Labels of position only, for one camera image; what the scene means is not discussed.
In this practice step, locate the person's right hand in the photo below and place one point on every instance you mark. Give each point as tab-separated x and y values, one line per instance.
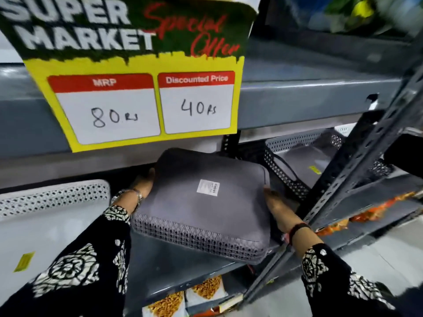
278	207

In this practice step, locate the black wrist band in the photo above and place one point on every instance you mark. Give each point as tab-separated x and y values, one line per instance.
297	229

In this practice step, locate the white snack packet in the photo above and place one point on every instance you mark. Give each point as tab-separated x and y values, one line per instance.
165	305
206	288

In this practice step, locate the person's left forearm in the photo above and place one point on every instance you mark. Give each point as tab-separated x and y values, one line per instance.
82	260

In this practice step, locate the dark grey perforated basket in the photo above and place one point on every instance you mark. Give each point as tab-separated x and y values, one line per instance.
304	161

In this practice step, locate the grey metal shelf rack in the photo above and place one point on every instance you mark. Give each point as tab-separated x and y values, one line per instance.
297	95

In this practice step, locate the person's left thumb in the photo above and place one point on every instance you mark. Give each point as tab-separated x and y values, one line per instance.
151	176

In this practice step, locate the person's right forearm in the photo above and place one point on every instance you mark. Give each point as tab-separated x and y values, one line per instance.
327	274

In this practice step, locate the person's left hand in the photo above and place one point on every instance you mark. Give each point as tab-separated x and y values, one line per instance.
142	185

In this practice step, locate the person's right thumb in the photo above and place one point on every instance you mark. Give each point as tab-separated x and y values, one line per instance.
269	192

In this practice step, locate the white perforated plastic basket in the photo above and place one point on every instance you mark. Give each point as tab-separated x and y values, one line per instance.
43	234

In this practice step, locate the green and yellow packet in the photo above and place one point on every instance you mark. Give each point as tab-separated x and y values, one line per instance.
350	13

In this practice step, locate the orange snack packet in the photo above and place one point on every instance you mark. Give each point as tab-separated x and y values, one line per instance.
332	227

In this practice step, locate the grey perforated plastic basket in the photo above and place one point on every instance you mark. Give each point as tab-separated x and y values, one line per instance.
205	204

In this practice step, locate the yellow and green price sign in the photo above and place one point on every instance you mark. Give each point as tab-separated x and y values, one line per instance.
132	62

